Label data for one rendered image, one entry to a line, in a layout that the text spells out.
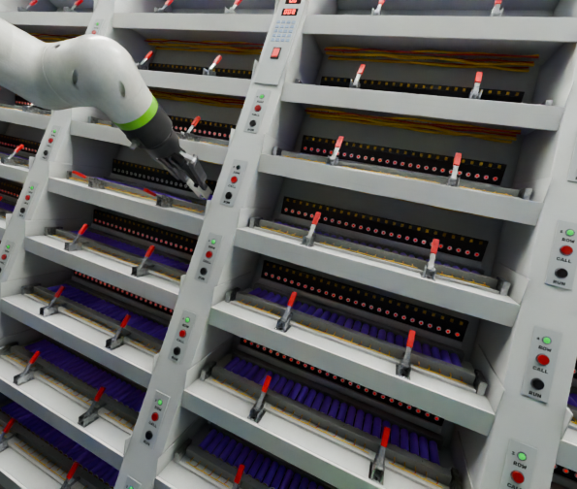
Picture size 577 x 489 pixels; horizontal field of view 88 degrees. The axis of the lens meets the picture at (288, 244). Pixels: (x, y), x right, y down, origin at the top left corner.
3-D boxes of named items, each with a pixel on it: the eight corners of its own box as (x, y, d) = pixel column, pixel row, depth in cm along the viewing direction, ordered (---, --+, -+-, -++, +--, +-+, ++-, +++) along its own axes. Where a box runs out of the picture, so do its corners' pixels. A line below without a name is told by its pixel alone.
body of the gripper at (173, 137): (130, 145, 64) (156, 171, 73) (161, 150, 62) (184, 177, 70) (147, 117, 67) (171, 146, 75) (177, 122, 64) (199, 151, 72)
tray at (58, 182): (202, 236, 78) (207, 200, 76) (47, 190, 97) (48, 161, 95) (240, 231, 96) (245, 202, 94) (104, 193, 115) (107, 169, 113)
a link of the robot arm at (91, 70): (89, 63, 43) (118, 14, 47) (25, 69, 46) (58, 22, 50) (150, 134, 55) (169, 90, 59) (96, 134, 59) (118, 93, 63)
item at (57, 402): (122, 472, 72) (127, 424, 69) (-26, 374, 91) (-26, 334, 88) (179, 417, 91) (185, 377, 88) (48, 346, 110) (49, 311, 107)
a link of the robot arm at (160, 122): (168, 94, 59) (133, 90, 62) (138, 140, 55) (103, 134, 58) (183, 117, 65) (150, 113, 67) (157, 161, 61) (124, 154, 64)
